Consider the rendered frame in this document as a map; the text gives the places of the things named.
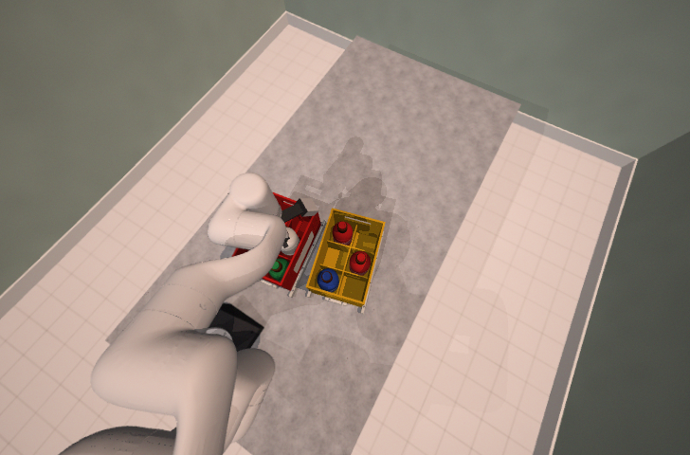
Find olive-brown crate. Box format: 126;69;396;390
306;208;386;307

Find white bottle with grey label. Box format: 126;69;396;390
281;227;300;256

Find green bottle with pale green label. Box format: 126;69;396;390
269;258;289;282

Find red bottle with pale label band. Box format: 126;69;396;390
349;251;371;276

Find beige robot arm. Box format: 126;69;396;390
58;173;318;455

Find dark red crate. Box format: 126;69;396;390
231;192;321;291

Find blue bottle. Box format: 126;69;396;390
317;268;339;293

